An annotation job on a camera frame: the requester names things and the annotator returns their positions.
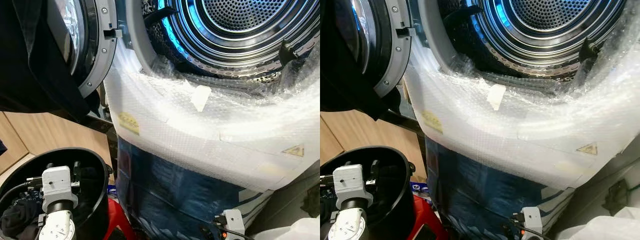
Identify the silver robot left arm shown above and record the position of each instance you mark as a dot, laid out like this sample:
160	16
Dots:
350	227
57	227

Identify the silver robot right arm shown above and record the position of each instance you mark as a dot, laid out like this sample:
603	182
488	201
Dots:
290	231
600	230

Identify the dark clothes bundle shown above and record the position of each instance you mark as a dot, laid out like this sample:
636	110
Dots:
327	210
17	220

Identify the front-loading washing machine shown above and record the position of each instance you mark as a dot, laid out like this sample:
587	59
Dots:
480	195
175	192

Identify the black round laundry bucket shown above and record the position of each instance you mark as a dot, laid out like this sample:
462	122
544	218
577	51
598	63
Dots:
395	200
95	200

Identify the light wooden cabinet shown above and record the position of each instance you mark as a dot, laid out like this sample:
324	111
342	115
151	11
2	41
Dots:
50	132
360	132

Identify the red stool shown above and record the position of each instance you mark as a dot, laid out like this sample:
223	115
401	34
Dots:
115	220
422	220

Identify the yellow rectangular warning sticker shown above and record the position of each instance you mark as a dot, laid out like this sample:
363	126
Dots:
129	123
432	121

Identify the yellow triangle warning sticker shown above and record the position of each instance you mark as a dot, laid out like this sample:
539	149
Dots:
295	151
588	149

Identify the round washer door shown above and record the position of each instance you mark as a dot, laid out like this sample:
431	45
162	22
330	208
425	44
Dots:
397	50
102	47

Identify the white tape piece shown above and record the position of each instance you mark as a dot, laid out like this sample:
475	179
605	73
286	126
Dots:
496	96
201	97

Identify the black drum lifter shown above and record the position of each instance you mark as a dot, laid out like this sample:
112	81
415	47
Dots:
588	51
287	52
160	16

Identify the clear bubble wrap sheet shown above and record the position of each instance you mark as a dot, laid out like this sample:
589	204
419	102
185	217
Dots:
225	130
525	130

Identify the steel washer drum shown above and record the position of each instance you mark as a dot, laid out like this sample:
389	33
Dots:
240	35
545	35

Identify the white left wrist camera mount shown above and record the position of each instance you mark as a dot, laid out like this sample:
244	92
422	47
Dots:
56	181
348	180

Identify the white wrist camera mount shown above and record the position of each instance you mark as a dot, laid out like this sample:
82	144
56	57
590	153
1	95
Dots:
532	220
56	181
234	222
348	180

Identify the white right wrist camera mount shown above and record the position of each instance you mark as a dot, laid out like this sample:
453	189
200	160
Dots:
234	222
532	220

